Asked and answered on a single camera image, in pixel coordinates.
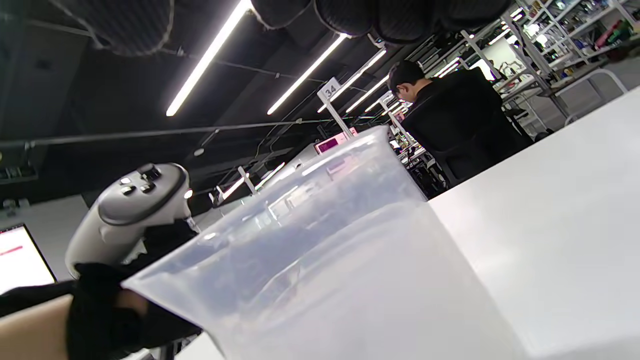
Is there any person's left hand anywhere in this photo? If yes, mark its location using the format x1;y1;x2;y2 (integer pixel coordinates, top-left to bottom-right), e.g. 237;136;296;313
66;219;202;360

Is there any person's right hand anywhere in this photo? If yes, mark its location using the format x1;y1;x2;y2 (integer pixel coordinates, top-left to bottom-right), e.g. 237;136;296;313
49;0;517;57

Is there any largest clear plastic beaker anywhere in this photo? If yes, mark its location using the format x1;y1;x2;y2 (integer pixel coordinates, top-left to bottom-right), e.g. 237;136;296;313
121;125;531;360

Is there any large clear plastic beaker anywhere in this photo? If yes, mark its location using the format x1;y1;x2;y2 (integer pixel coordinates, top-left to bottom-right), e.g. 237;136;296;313
200;197;501;360

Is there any person's left forearm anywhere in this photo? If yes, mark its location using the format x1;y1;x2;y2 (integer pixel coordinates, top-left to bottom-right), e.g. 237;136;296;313
0;295;71;360

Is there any row of ceiling light strips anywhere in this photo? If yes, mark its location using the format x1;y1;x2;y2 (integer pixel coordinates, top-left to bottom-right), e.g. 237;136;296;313
166;0;476;118

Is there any computer monitor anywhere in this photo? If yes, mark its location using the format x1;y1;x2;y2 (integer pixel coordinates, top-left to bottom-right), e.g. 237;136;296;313
0;223;57;296

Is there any grey ceiling conduit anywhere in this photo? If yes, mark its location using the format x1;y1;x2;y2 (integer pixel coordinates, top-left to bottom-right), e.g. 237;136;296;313
0;117;361;151

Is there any black white tracking controller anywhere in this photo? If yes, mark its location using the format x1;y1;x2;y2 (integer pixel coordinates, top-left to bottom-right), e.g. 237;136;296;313
65;162;193;278

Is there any white numbered sign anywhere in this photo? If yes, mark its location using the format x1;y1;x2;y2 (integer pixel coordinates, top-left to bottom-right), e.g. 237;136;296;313
316;76;342;103

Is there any pink screen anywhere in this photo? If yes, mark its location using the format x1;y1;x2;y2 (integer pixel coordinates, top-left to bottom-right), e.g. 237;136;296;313
314;127;359;155

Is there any metal storage shelving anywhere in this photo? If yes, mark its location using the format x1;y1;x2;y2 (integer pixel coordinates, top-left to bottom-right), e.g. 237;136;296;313
460;0;640;116

